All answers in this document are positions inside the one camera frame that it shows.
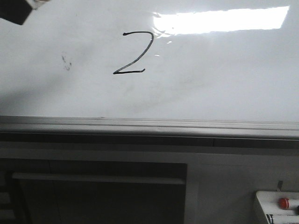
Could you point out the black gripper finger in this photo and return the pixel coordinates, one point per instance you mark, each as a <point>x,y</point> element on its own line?
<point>15,11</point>

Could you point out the white whiteboard marker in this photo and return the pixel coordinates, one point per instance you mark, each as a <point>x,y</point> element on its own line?
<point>35,4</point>

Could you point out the grey aluminium whiteboard tray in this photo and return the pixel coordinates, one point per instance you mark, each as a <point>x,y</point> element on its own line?
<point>172,128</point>

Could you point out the white whiteboard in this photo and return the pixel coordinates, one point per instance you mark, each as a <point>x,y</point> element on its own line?
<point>153,59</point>

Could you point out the dark cabinet opening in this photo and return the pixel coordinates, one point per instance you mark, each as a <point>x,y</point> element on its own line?
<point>91,192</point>

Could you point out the red emergency stop button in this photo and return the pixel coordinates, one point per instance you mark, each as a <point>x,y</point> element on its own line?
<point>283,203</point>

